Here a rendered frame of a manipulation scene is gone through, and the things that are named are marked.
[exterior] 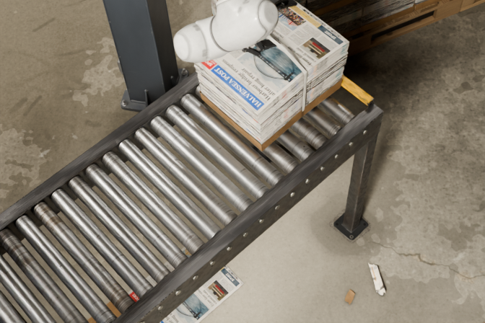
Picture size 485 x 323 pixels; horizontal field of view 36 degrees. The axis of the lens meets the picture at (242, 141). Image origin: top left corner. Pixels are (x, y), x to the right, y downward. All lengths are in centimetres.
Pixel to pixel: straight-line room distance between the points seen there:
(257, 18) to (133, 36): 135
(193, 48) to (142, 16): 110
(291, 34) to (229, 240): 65
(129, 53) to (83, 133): 47
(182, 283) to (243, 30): 75
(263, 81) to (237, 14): 42
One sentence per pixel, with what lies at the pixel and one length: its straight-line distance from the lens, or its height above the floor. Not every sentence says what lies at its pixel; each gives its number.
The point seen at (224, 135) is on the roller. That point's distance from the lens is 235.
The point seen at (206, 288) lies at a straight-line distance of 297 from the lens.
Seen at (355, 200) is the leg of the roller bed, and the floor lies 26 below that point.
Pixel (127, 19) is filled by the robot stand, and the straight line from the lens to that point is 299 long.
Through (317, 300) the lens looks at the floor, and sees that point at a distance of 295.
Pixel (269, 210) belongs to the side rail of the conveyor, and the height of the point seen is 80.
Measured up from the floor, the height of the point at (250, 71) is 103.
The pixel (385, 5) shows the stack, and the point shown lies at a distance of 344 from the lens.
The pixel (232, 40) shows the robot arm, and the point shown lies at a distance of 183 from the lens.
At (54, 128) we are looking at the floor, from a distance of 347.
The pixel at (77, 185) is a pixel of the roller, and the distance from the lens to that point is 232.
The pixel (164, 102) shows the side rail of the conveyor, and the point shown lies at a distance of 244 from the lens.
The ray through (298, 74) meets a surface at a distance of 218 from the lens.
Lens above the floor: 275
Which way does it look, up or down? 57 degrees down
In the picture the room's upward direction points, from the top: 4 degrees counter-clockwise
